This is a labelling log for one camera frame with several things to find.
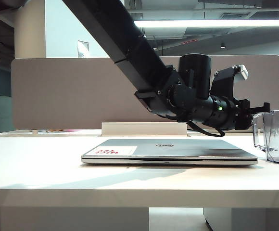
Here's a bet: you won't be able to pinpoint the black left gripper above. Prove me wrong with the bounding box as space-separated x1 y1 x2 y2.
232 98 270 131

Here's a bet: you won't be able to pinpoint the transparent grey octagonal water cup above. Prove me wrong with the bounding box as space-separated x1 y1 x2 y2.
252 110 279 165

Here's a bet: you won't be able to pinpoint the silver Dell laptop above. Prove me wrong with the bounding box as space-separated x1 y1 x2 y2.
81 139 258 166

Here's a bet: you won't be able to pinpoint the ceiling air vent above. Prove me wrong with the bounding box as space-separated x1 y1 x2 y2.
220 12 251 19

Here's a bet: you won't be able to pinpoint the long ceiling light strip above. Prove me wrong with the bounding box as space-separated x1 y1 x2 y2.
134 19 279 28

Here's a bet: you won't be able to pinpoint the white red Nice Try sticker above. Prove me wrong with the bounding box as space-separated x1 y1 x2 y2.
95 146 138 156

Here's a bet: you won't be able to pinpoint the beige fabric desk divider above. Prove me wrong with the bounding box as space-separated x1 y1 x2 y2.
11 55 279 131

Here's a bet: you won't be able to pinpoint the colourful flat papers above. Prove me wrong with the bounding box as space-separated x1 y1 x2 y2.
28 128 82 133

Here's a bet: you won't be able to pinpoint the beige desk support panel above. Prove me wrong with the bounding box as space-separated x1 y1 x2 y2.
0 206 150 231

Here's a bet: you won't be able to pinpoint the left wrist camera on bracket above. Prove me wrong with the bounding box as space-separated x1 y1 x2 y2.
211 64 250 102

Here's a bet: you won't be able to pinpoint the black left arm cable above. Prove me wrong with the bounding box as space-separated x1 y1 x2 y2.
178 115 226 138

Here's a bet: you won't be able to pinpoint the beige cable tray flap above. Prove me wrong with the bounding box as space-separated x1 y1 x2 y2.
101 122 188 137

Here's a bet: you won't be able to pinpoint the white wall poster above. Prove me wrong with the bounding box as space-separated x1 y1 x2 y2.
77 40 89 58

